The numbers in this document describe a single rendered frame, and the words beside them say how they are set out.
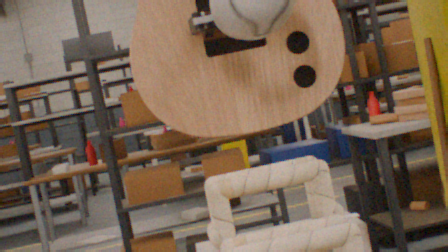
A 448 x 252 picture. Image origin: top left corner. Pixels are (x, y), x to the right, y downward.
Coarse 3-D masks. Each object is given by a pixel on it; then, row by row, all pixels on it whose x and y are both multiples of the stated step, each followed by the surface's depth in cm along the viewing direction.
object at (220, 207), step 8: (216, 200) 139; (224, 200) 139; (216, 208) 139; (224, 208) 139; (216, 216) 139; (224, 216) 139; (232, 216) 141; (216, 224) 140; (224, 224) 139; (232, 224) 140; (224, 232) 139; (232, 232) 140
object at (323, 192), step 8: (328, 168) 141; (320, 176) 140; (328, 176) 141; (312, 184) 141; (320, 184) 140; (328, 184) 140; (320, 192) 140; (328, 192) 140; (320, 200) 140; (328, 200) 140; (320, 208) 141; (328, 208) 140; (320, 216) 141
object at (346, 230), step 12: (324, 228) 125; (336, 228) 125; (348, 228) 125; (276, 240) 125; (288, 240) 124; (300, 240) 124; (312, 240) 124; (324, 240) 124; (336, 240) 124; (348, 240) 125
